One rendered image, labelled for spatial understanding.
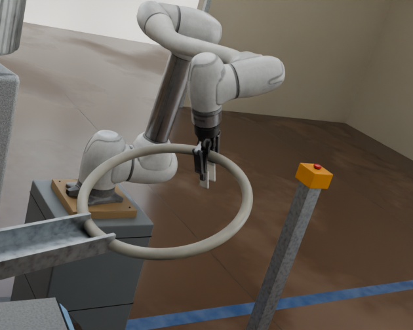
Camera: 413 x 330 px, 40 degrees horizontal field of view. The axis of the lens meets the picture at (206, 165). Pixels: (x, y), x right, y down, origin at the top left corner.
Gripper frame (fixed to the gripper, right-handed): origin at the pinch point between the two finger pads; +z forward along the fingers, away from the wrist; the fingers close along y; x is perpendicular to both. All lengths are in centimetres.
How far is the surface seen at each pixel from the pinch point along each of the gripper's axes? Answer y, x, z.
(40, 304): 58, -19, 13
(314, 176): -80, 9, 52
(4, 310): 66, -23, 9
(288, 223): -74, 1, 80
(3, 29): 63, 0, -73
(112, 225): 1, -44, 42
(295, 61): -547, -190, 249
